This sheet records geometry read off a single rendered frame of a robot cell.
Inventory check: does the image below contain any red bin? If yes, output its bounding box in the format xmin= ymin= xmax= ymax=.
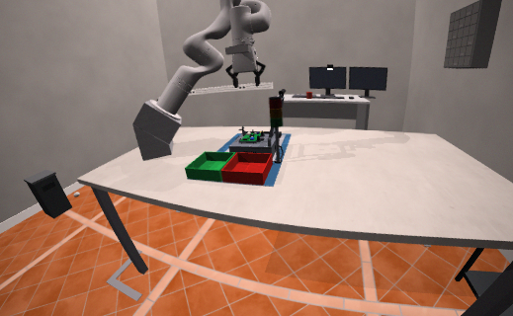
xmin=221 ymin=152 xmax=273 ymax=186

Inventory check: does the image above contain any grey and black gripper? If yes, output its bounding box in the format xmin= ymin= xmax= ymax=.
xmin=225 ymin=46 xmax=266 ymax=88

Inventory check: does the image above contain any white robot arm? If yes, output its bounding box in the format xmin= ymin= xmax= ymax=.
xmin=149 ymin=0 xmax=271 ymax=120

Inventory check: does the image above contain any green open bin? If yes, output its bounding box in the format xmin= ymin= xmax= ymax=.
xmin=185 ymin=152 xmax=236 ymax=182

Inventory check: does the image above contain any green circuit board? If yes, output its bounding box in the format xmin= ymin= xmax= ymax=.
xmin=240 ymin=132 xmax=261 ymax=141

